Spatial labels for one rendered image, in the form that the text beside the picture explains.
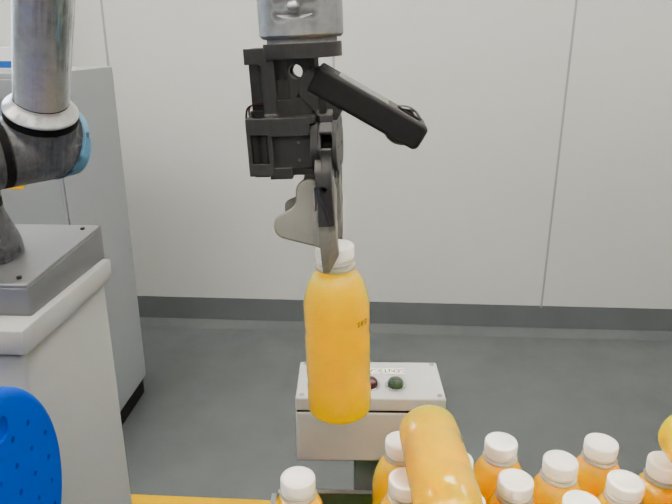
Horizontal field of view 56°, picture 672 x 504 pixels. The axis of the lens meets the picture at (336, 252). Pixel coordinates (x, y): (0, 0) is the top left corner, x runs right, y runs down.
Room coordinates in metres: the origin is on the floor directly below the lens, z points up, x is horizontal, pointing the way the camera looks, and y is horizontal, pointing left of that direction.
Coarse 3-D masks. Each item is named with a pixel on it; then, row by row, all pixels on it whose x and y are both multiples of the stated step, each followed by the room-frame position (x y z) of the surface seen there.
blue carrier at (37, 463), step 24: (0, 408) 0.53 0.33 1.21; (24, 408) 0.57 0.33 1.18; (0, 432) 0.53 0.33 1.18; (24, 432) 0.56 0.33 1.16; (48, 432) 0.61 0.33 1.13; (0, 456) 0.51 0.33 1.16; (24, 456) 0.55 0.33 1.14; (48, 456) 0.60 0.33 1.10; (0, 480) 0.51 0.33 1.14; (24, 480) 0.55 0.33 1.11; (48, 480) 0.59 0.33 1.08
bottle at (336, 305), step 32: (320, 288) 0.57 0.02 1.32; (352, 288) 0.57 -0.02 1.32; (320, 320) 0.56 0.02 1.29; (352, 320) 0.56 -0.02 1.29; (320, 352) 0.56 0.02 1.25; (352, 352) 0.56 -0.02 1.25; (320, 384) 0.56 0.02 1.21; (352, 384) 0.56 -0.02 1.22; (320, 416) 0.57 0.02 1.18; (352, 416) 0.56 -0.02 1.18
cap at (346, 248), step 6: (342, 240) 0.60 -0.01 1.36; (342, 246) 0.59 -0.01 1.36; (348, 246) 0.58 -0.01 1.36; (318, 252) 0.58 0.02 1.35; (342, 252) 0.58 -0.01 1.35; (348, 252) 0.58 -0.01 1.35; (318, 258) 0.58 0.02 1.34; (342, 258) 0.58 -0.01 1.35; (348, 258) 0.58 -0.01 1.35; (336, 264) 0.57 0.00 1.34; (342, 264) 0.58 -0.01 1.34; (348, 264) 0.58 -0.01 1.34
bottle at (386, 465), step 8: (384, 456) 0.64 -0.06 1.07; (384, 464) 0.64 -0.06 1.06; (392, 464) 0.63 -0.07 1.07; (400, 464) 0.63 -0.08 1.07; (376, 472) 0.64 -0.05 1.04; (384, 472) 0.63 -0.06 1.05; (376, 480) 0.64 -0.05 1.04; (384, 480) 0.63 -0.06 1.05; (376, 488) 0.63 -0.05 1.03; (384, 488) 0.62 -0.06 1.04; (376, 496) 0.63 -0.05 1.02
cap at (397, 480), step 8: (392, 472) 0.59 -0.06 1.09; (400, 472) 0.59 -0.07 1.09; (392, 480) 0.57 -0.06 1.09; (400, 480) 0.57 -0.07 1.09; (392, 488) 0.57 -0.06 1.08; (400, 488) 0.56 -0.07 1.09; (408, 488) 0.56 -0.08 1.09; (392, 496) 0.57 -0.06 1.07; (400, 496) 0.56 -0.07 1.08; (408, 496) 0.56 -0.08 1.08
